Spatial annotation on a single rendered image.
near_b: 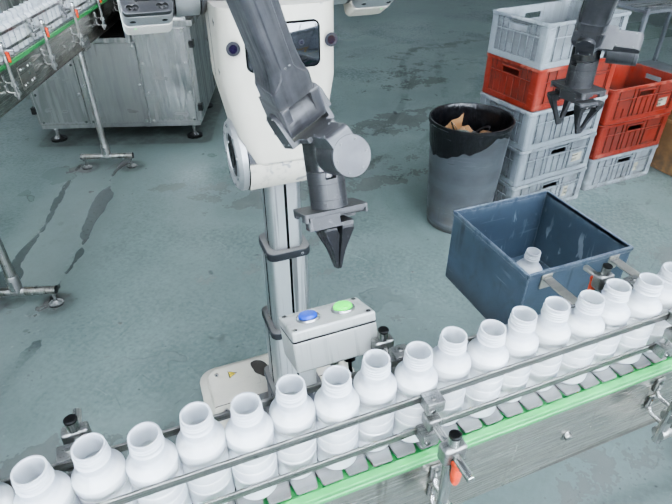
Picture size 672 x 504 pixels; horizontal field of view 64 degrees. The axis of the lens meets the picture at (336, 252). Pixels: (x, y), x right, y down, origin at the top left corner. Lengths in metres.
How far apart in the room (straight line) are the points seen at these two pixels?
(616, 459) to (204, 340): 1.68
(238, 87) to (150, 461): 0.68
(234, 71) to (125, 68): 3.29
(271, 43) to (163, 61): 3.57
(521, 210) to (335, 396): 1.05
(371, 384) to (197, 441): 0.23
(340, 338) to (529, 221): 0.95
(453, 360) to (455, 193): 2.27
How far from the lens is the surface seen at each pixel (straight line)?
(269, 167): 1.15
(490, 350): 0.80
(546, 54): 3.02
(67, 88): 4.51
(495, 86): 3.28
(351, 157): 0.72
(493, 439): 0.90
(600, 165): 3.89
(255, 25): 0.68
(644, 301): 0.98
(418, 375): 0.75
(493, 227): 1.59
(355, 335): 0.85
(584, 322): 0.90
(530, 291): 1.32
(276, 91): 0.73
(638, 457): 2.30
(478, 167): 2.93
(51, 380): 2.53
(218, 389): 1.92
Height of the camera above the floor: 1.68
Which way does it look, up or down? 35 degrees down
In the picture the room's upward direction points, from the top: straight up
